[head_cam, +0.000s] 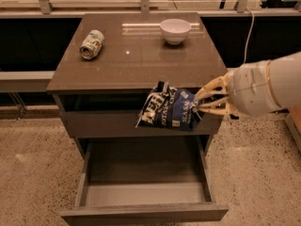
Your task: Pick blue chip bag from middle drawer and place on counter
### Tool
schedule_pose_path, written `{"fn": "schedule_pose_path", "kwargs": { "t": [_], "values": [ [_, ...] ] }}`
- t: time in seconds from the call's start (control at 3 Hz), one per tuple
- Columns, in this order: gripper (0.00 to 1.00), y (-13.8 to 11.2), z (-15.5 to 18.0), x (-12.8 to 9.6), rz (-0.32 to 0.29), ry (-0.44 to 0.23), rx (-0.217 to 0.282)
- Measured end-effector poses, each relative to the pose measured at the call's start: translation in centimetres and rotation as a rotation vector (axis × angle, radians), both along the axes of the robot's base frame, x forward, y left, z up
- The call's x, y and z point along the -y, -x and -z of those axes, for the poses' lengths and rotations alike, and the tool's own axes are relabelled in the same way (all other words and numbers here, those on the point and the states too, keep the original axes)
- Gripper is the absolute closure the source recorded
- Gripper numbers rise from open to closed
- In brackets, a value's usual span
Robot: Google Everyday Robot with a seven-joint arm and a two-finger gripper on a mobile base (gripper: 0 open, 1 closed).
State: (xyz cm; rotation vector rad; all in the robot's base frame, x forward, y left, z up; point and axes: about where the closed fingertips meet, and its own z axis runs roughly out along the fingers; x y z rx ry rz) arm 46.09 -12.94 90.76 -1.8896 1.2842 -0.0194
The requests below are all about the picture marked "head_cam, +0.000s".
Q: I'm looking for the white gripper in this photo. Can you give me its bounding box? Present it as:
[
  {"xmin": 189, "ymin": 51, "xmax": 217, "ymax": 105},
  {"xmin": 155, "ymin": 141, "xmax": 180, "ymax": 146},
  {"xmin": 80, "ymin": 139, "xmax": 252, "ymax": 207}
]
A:
[{"xmin": 194, "ymin": 60, "xmax": 281, "ymax": 117}]

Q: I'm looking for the blue chip bag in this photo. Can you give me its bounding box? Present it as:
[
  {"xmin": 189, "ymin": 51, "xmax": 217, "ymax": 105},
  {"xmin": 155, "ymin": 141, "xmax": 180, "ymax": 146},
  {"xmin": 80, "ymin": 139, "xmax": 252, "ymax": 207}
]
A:
[{"xmin": 136, "ymin": 81, "xmax": 202, "ymax": 131}]

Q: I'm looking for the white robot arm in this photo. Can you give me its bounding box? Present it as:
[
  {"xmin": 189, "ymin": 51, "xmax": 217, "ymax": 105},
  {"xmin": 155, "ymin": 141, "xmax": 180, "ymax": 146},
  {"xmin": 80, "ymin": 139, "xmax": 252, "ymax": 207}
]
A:
[{"xmin": 194, "ymin": 52, "xmax": 301, "ymax": 116}]

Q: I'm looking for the grey drawer cabinet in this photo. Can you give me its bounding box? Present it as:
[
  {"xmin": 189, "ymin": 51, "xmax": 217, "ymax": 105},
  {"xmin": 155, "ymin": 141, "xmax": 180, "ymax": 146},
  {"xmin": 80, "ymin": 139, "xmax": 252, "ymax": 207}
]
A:
[{"xmin": 47, "ymin": 13, "xmax": 227, "ymax": 153}]

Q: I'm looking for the open grey middle drawer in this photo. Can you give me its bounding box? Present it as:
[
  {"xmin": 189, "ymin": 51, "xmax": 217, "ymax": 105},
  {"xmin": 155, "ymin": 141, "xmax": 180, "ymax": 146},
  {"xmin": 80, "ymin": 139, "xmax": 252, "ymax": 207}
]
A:
[{"xmin": 61, "ymin": 136, "xmax": 229, "ymax": 226}]

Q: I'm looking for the closed grey top drawer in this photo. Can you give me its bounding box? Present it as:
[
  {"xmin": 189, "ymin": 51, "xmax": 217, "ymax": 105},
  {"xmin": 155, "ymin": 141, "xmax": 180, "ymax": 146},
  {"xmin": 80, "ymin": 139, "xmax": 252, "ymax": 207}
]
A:
[{"xmin": 60, "ymin": 110, "xmax": 223, "ymax": 138}]

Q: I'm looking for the cardboard box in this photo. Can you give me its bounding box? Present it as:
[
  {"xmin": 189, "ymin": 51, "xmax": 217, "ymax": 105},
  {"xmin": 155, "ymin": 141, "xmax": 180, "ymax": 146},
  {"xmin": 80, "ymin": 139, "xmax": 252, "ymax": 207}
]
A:
[{"xmin": 285, "ymin": 106, "xmax": 301, "ymax": 152}]

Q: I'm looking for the white bowl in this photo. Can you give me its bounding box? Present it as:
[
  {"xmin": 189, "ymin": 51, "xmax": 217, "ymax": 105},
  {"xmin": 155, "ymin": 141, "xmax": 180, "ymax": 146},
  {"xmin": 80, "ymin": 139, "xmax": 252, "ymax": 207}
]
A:
[{"xmin": 160, "ymin": 19, "xmax": 191, "ymax": 44}]

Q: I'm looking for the green white soda can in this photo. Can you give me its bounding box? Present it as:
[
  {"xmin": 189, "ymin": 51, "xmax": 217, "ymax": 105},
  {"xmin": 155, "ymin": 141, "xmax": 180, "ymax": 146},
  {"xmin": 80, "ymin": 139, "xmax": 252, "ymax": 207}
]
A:
[{"xmin": 80, "ymin": 30, "xmax": 104, "ymax": 60}]

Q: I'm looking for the white cable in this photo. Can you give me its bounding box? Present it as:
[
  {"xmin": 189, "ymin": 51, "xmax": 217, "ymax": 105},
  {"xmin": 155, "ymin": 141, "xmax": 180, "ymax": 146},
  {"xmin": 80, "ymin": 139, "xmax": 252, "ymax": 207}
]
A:
[{"xmin": 243, "ymin": 7, "xmax": 256, "ymax": 64}]

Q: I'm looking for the metal railing frame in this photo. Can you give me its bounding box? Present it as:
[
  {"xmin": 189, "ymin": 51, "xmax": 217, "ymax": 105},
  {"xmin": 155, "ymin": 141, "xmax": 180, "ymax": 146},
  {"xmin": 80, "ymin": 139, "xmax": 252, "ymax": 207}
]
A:
[{"xmin": 0, "ymin": 0, "xmax": 301, "ymax": 17}]

